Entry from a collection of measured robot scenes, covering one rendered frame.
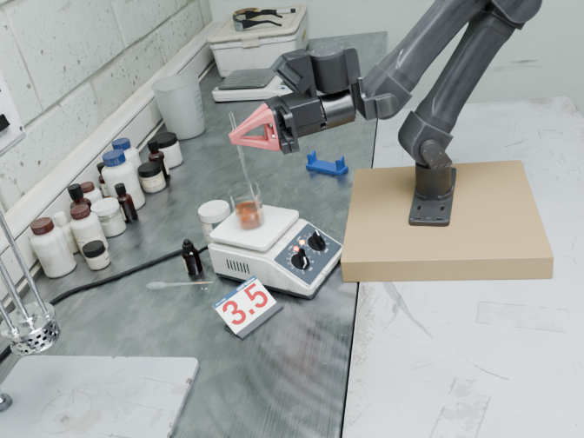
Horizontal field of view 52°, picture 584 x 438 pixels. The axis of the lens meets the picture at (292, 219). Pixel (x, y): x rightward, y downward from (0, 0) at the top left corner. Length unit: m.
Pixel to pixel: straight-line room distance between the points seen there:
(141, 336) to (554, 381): 0.61
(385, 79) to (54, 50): 0.80
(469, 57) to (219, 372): 0.63
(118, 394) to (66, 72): 0.84
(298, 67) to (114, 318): 0.52
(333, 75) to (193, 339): 0.46
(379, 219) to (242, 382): 0.39
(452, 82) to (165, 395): 0.66
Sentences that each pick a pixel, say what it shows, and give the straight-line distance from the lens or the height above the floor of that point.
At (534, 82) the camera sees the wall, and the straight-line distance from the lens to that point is 2.52.
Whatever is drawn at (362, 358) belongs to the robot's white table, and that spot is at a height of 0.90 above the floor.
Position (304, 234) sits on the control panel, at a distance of 1.03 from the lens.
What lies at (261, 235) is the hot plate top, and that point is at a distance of 0.99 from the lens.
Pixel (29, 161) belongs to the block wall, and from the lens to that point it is 1.35.
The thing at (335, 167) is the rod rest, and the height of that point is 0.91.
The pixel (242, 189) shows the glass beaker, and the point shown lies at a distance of 1.02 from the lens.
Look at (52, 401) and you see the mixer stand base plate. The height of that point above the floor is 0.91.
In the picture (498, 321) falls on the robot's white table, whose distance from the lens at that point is 0.93.
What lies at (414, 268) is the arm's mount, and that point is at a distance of 0.98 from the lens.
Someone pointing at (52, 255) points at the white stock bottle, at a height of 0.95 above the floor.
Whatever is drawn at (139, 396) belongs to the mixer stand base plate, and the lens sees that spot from 0.89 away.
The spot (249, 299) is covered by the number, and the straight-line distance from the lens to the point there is 0.97.
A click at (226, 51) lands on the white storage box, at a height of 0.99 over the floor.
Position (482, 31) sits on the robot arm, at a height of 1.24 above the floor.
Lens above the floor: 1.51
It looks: 31 degrees down
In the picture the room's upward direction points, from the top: 10 degrees counter-clockwise
